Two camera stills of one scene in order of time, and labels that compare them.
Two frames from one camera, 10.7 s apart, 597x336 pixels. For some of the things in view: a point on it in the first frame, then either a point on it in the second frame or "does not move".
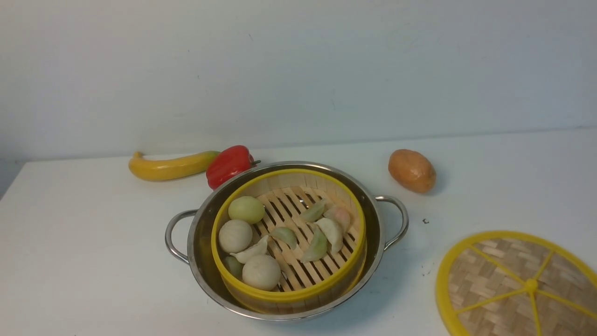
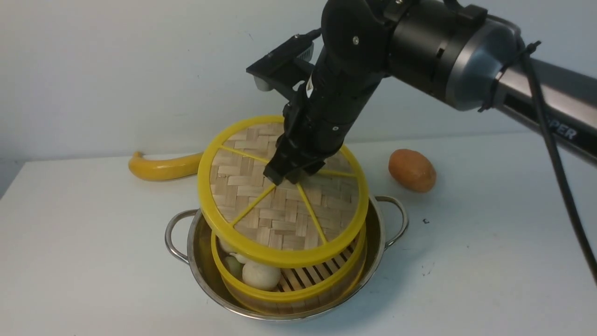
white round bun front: x=262 y=273 does not move
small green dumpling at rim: x=235 y=266 does not move
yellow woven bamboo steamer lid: x=506 y=283 → x=283 y=226
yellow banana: x=172 y=166 does not move
